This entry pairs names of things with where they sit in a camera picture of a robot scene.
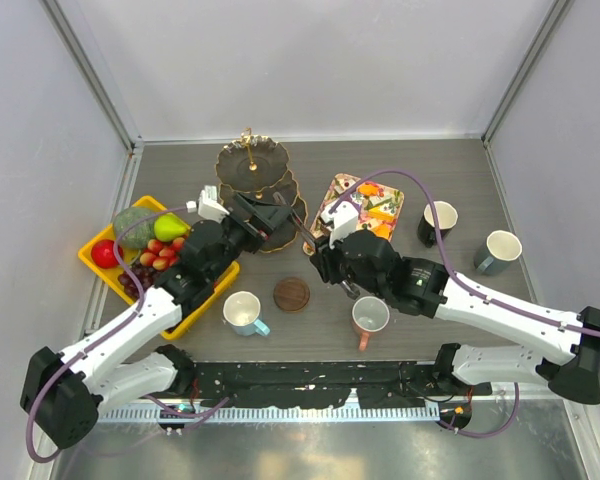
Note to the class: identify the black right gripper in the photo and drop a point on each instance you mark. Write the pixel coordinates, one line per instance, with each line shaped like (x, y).
(325, 257)

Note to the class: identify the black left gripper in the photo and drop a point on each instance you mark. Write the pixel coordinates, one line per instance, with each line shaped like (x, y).
(263, 218)

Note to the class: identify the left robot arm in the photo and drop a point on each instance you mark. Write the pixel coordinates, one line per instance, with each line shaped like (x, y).
(66, 392)

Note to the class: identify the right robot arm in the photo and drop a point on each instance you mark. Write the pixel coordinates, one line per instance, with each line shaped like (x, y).
(556, 349)

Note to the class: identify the round wooden coaster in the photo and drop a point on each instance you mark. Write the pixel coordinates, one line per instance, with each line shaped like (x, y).
(291, 294)

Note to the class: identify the orange fish pastry middle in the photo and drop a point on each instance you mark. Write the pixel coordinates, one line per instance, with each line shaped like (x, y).
(383, 230)

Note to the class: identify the orange fish pastry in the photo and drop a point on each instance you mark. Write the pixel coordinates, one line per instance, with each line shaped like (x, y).
(370, 189)
(383, 230)

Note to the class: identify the three-tier black gold stand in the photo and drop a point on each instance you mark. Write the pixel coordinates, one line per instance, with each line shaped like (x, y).
(258, 167)

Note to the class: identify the pink mug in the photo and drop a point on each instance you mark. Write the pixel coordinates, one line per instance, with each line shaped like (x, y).
(370, 315)

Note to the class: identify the floral rectangular tray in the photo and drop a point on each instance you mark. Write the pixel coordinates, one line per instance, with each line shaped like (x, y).
(340, 183)

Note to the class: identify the cream cake slice with kiwi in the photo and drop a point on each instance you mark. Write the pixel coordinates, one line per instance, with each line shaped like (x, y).
(384, 211)

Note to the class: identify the orange fish pastry right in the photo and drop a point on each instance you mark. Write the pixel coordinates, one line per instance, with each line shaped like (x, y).
(370, 189)

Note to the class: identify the green yellow pear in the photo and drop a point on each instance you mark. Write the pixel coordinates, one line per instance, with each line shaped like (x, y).
(168, 227)

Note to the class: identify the light blue mug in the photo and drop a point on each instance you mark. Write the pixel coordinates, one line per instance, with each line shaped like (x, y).
(242, 311)

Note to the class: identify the red lychee strawberry bunch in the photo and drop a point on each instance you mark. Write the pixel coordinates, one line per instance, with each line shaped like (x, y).
(160, 255)

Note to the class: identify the green netted melon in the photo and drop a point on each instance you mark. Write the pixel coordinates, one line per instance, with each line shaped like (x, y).
(133, 227)

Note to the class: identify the black mug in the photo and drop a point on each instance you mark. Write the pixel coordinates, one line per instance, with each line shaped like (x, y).
(444, 217)

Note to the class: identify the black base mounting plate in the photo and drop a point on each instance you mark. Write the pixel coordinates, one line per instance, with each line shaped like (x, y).
(322, 385)

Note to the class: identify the red apple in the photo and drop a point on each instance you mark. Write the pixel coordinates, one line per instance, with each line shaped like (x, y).
(103, 254)

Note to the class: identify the grey mug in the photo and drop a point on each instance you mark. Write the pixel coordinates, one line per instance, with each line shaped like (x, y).
(498, 251)

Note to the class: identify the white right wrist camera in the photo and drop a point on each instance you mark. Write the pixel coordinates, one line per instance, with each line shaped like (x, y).
(342, 218)

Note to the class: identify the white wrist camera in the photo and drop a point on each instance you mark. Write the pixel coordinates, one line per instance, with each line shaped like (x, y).
(207, 205)
(342, 218)

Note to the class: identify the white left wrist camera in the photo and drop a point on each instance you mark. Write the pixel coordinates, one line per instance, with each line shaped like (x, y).
(207, 205)

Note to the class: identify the white slotted cable duct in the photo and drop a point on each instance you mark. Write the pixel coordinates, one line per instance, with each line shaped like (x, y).
(143, 412)

